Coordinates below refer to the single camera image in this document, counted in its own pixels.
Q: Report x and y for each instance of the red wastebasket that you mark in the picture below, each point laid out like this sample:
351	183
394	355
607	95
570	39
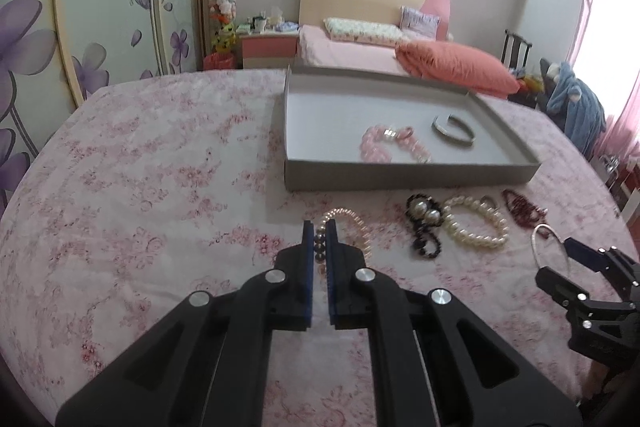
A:
218	61

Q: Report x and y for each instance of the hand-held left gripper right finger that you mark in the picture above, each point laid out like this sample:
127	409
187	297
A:
332	257

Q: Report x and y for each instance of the pink curtain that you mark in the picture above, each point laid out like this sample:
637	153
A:
600	7

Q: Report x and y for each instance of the dark wooden chair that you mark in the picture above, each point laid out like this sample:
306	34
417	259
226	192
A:
517	49

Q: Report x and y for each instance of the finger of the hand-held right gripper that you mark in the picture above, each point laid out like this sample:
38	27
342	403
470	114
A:
582	253
560	284

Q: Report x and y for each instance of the wardrobe with purple flowers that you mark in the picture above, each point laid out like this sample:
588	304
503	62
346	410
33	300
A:
100	7

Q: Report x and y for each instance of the white floral pillow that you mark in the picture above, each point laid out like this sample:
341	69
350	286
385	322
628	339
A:
360	29

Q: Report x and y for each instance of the wide silver bangle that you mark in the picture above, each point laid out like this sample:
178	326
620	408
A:
439	128

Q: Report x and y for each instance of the pink and cream nightstand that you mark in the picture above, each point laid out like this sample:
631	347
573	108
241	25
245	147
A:
267	49

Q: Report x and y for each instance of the blue fleece garment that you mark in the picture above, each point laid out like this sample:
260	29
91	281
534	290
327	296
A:
580	112

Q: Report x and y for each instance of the purple patterned pillow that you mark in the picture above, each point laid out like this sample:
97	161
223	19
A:
420	21

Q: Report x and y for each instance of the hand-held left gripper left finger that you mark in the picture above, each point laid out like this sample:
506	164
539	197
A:
307	257

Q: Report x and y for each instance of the person's right forearm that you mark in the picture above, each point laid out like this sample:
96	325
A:
602	379

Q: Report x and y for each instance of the grey cardboard box tray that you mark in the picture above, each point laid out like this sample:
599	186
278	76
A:
340	142

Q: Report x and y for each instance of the bed with pink sheet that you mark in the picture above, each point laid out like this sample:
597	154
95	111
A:
350	54

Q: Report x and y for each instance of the folded orange quilt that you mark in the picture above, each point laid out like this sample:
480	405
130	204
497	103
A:
455	67

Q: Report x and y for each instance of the white cup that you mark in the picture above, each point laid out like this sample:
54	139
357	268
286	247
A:
259	24

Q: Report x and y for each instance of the thin silver bangle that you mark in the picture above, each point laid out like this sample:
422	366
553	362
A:
536	247

